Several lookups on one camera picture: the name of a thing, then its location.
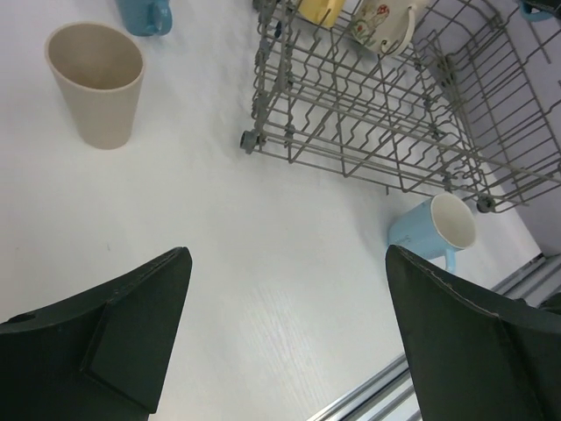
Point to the blue butterfly mug orange inside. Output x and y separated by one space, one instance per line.
539 10

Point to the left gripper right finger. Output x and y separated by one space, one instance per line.
474 354

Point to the floral cream mug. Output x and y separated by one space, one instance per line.
386 27

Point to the beige tumbler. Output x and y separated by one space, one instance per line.
99 71

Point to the light blue mug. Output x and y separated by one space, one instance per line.
438 227

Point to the yellow mug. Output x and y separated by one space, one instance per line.
321 12

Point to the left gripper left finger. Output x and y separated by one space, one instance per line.
102 354

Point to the dark blue mug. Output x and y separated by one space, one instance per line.
145 18

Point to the grey wire dish rack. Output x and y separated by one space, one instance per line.
472 105

